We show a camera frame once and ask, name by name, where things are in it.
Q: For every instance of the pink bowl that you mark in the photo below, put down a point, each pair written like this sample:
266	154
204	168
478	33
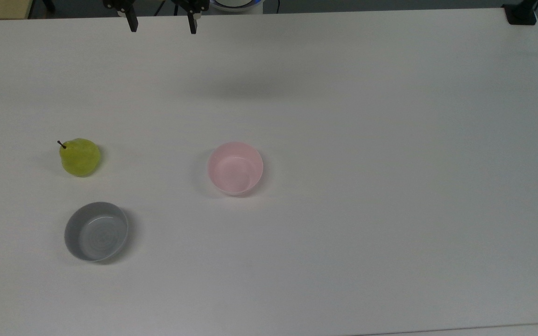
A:
235	168

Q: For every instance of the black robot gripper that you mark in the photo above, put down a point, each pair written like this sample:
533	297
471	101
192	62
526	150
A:
110	3

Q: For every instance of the grey bowl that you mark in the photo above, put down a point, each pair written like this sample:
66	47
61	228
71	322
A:
96	232

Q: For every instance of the green pear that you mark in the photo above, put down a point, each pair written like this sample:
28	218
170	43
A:
80	157

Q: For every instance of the black camera stand pole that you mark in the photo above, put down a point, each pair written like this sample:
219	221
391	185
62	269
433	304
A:
48	4

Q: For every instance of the black camera stand clamp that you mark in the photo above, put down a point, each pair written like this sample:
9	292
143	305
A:
521	14

